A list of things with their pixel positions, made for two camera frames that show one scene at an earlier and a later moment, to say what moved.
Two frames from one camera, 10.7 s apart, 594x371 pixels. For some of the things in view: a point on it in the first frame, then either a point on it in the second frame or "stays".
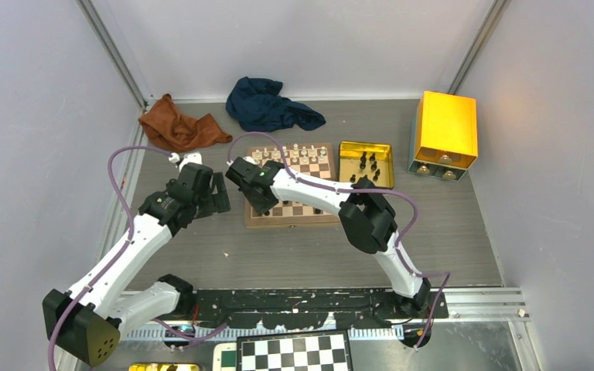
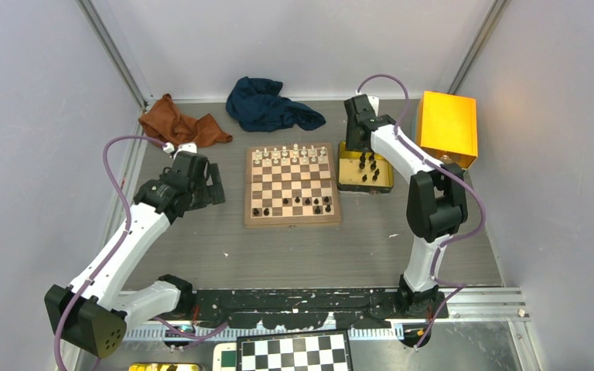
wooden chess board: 314,161 stays
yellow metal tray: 357,159 stays
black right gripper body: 261,208 -> 349,141
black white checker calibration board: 308,351 stays
